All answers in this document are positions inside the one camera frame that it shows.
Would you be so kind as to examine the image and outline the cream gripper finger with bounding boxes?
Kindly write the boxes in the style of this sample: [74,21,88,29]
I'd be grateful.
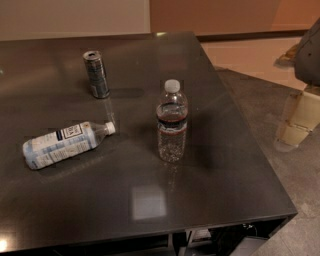
[274,85,320,152]

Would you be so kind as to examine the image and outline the blue labelled plastic bottle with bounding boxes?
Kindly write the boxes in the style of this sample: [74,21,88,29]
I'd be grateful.
[22,121,116,170]

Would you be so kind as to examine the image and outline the clear water bottle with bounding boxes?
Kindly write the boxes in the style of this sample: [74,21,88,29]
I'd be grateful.
[156,79,188,162]

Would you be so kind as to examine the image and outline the redbull can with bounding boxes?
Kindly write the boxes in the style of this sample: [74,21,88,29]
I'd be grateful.
[83,51,110,99]

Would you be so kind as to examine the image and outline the items under the table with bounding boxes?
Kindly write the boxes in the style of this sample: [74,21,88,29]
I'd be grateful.
[171,224,267,256]

